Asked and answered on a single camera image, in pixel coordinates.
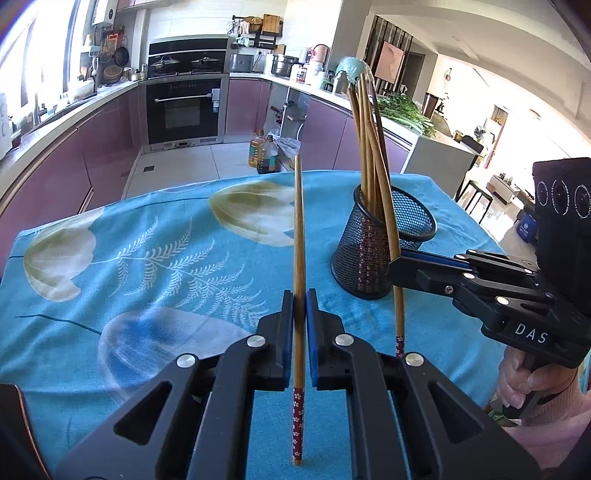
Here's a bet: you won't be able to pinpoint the red-ended bamboo chopstick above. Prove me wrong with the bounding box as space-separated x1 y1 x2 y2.
291 154 308 466
360 76 407 360

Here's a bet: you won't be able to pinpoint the dark cooking oil bottle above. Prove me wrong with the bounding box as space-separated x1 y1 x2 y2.
256 135 280 175

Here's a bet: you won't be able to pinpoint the black wall rack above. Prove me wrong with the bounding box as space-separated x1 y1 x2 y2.
232 16 284 51

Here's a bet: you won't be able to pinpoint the purple peninsula base cabinets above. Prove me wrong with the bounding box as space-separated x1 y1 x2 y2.
226 74 483 199

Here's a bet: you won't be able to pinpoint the kitchen window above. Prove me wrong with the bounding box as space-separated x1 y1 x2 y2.
0 0 93 134

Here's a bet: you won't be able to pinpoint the purple base cabinets with sink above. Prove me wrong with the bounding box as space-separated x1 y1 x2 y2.
0 80 141 273

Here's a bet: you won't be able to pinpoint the bundle of bamboo chopsticks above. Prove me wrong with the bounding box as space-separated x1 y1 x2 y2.
346 74 393 296

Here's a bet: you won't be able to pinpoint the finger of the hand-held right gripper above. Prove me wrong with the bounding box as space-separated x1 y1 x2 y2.
404 250 539 278
389 258 555 328

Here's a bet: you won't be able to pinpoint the clear plastic bag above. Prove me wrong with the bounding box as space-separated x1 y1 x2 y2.
276 136 301 160

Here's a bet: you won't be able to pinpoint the black mesh holder cup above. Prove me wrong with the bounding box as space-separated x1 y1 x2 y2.
331 184 437 301

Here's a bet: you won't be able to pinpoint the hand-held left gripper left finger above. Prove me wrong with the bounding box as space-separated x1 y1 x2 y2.
55 290 296 480

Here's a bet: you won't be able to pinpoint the dark slatted room screen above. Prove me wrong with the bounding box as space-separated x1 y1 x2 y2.
358 15 414 93

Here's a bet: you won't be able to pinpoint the bunch of green vegetables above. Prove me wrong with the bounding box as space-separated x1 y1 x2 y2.
376 93 437 138

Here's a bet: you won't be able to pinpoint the person's right hand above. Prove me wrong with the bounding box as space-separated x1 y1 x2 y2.
498 346 527 407

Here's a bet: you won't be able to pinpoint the pink wall painting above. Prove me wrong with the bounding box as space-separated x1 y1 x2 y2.
374 40 406 85

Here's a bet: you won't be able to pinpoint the green appliance under plastic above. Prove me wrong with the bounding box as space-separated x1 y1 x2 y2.
335 55 375 93

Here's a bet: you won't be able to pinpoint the white microwave oven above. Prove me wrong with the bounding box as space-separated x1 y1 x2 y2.
0 92 14 160

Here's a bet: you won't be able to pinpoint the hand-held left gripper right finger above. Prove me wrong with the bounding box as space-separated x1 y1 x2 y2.
307 288 541 480

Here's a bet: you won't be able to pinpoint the yellow cooking oil bottle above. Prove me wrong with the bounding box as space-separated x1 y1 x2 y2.
248 129 267 169

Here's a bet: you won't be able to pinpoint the dark dining table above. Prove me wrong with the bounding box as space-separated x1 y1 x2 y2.
429 113 485 155

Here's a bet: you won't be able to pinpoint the steel stockpot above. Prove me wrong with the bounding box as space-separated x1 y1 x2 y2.
271 54 300 77

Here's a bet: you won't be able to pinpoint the blue floral tablecloth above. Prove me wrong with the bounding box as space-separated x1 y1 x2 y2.
0 170 511 480

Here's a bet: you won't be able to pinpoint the black integrated stove oven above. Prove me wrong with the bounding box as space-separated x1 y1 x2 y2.
145 36 230 153

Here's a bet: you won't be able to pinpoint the black bar stool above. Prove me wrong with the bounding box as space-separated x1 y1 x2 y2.
455 179 495 215

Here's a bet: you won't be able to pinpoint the dark wooden object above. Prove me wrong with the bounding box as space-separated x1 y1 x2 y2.
0 383 51 480

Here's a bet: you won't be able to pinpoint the white wall water heater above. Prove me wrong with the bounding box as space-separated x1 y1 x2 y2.
91 0 116 26

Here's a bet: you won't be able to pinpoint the blue shopping bag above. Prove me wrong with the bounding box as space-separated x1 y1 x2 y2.
515 215 539 243

